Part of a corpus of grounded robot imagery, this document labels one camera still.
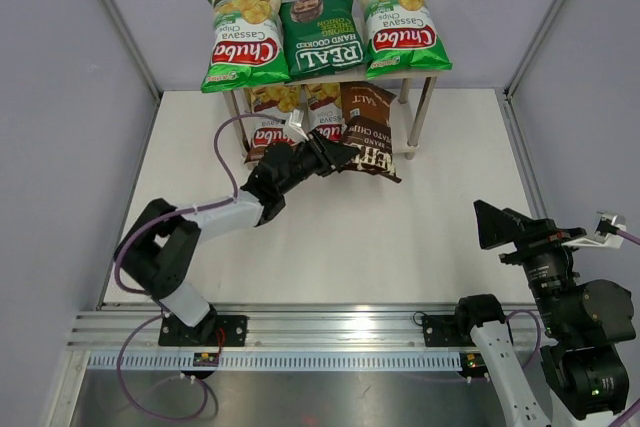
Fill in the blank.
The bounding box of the green Chuba cassava chips bag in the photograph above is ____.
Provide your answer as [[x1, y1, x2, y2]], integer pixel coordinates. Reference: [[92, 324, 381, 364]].
[[201, 0, 290, 93]]

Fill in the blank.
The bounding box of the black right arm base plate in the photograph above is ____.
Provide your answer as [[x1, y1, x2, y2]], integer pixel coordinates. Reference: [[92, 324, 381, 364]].
[[412, 311, 473, 347]]

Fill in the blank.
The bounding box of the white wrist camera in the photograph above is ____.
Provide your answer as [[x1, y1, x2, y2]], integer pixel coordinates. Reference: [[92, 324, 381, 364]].
[[283, 109, 309, 143], [564, 211, 626, 249]]

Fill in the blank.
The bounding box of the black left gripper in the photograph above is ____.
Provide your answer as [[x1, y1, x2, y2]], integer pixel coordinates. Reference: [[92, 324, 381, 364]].
[[278, 129, 358, 195]]

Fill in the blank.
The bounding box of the two-tier beige wooden shelf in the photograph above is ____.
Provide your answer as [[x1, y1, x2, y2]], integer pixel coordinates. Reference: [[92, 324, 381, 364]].
[[222, 66, 439, 160]]

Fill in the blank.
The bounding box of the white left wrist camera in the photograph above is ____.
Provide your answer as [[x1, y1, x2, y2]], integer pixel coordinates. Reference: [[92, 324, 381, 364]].
[[283, 109, 309, 143]]

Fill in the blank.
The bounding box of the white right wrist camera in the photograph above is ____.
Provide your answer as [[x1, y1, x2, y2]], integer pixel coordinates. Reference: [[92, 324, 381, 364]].
[[564, 211, 626, 249]]

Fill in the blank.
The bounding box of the brown Chuba barbeque bag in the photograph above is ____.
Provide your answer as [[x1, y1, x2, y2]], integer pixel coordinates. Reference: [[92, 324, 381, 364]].
[[304, 83, 346, 144], [245, 85, 301, 164]]

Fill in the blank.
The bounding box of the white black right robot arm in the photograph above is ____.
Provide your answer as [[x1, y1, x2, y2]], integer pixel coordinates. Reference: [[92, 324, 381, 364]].
[[453, 200, 639, 426]]

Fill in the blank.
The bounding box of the green REAL chips bag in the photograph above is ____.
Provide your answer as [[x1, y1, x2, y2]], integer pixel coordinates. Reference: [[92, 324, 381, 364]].
[[280, 0, 369, 81]]

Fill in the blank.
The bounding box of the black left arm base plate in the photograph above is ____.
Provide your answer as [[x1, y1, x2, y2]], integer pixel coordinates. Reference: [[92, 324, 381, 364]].
[[158, 314, 248, 347]]

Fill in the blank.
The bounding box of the aluminium mounting rail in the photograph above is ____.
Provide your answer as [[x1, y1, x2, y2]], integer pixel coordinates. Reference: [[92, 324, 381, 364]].
[[64, 271, 611, 353]]

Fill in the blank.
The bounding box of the white slotted cable duct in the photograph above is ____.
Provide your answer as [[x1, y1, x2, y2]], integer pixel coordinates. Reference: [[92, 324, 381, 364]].
[[88, 351, 462, 372]]

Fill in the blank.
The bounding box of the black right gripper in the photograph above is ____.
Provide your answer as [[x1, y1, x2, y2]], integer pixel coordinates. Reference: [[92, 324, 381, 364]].
[[476, 198, 587, 334]]

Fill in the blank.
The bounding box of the brown Kettle sea salt bag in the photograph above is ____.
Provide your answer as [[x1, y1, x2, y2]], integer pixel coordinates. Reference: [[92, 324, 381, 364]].
[[340, 82, 401, 183]]

